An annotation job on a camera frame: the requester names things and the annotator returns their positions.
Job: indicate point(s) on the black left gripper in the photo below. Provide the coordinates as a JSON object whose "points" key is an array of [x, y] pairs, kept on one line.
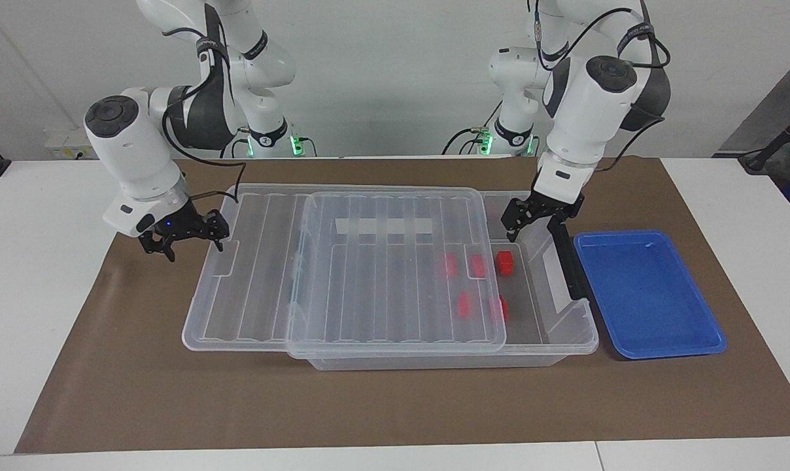
{"points": [[552, 203]]}

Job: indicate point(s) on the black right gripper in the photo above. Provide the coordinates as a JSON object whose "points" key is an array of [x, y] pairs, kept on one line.
{"points": [[172, 222]]}

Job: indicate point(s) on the red plastic block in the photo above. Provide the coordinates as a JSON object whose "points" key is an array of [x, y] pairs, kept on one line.
{"points": [[450, 263], [463, 305], [505, 261], [478, 265], [499, 307]]}

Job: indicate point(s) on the clear ribbed plastic lid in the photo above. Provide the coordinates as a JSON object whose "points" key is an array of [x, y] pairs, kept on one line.
{"points": [[382, 288]]}

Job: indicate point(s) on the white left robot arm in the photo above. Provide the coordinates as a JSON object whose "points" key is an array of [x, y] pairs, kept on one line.
{"points": [[584, 118]]}

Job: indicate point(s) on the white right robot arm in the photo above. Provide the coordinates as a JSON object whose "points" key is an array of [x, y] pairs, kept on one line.
{"points": [[133, 150]]}

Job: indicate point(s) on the black box latch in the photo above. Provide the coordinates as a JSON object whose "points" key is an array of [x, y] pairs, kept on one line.
{"points": [[570, 261]]}

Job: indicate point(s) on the white rectangular box label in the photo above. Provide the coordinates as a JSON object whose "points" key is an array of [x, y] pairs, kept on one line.
{"points": [[555, 278]]}

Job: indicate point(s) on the clear plastic storage box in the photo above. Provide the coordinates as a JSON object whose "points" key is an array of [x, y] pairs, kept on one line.
{"points": [[532, 327]]}

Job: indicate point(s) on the blue plastic tray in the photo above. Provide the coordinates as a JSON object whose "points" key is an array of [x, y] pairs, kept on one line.
{"points": [[643, 294]]}

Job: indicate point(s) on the brown paper mat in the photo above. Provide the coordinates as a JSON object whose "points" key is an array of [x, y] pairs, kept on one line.
{"points": [[369, 405]]}

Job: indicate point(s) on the black stand base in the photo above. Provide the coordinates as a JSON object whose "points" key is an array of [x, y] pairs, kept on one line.
{"points": [[781, 154]]}

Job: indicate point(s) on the white wall power socket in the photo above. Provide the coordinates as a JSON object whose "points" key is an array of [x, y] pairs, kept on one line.
{"points": [[65, 147]]}

